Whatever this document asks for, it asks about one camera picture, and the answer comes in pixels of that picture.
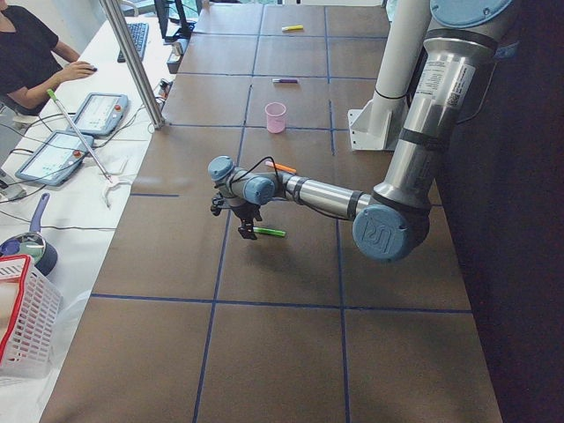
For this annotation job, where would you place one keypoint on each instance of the upper teach pendant tablet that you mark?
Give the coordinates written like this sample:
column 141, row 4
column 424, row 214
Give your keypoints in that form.
column 100, row 113

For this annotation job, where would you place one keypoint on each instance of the person in black shirt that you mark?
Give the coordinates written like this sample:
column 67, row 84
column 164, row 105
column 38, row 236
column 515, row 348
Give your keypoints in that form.
column 34, row 60

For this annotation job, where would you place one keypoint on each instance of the blue handled saucepan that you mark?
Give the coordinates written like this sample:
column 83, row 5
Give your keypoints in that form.
column 32, row 243

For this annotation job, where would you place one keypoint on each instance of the aluminium frame post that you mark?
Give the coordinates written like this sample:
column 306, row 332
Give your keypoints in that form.
column 119, row 26

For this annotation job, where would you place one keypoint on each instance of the lower teach pendant tablet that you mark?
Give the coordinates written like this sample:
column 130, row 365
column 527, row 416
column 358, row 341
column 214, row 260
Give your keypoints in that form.
column 55, row 160

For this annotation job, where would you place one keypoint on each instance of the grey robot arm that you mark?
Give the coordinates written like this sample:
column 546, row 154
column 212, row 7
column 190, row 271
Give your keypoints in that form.
column 432, row 54

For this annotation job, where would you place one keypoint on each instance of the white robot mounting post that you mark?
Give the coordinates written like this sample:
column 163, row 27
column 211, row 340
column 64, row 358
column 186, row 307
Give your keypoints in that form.
column 376, row 127

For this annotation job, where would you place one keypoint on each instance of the pink mesh pen holder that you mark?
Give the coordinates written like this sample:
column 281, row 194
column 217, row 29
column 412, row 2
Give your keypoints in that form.
column 275, row 117

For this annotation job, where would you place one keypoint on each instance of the purple highlighter pen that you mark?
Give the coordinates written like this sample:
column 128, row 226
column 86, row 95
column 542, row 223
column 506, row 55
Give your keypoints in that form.
column 288, row 81

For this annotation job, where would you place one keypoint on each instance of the yellow highlighter pen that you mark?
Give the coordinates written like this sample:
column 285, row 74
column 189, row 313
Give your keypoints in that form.
column 292, row 28

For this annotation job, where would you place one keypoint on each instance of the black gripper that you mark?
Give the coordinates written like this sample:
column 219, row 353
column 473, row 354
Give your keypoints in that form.
column 245, row 216

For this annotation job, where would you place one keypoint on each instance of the white red plastic basket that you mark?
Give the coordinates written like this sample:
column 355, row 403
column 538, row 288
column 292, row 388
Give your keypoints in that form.
column 29, row 309

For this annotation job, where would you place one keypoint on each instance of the black monitor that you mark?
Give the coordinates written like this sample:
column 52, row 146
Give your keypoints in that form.
column 173, row 22

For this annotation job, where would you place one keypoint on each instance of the orange highlighter pen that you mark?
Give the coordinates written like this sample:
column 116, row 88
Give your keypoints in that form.
column 280, row 167

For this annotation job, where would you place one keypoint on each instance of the black keyboard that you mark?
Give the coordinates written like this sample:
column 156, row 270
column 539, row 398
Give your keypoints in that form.
column 139, row 35

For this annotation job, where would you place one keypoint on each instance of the green highlighter pen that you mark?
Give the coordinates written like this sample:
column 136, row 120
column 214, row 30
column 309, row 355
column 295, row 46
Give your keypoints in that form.
column 269, row 231

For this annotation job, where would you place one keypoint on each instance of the teach pendant tablet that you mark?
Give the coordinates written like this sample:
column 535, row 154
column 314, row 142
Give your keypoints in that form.
column 100, row 113
column 55, row 160

